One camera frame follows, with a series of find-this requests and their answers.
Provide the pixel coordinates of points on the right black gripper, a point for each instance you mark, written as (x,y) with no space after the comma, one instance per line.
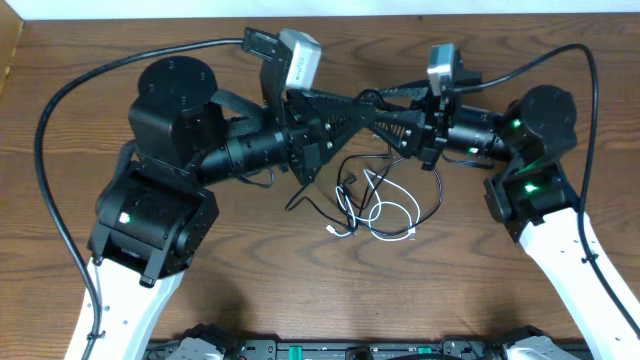
(435,130)

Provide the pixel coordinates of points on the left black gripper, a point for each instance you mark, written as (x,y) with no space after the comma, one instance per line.
(298,136)

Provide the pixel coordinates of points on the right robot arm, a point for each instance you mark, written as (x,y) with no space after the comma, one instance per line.
(531,197)

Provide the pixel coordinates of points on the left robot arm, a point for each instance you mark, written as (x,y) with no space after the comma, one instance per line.
(190,134)

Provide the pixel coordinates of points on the cardboard side panel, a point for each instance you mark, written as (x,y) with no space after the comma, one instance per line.
(10,32)

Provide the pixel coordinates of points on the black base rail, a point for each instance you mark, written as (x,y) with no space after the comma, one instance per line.
(209,342)

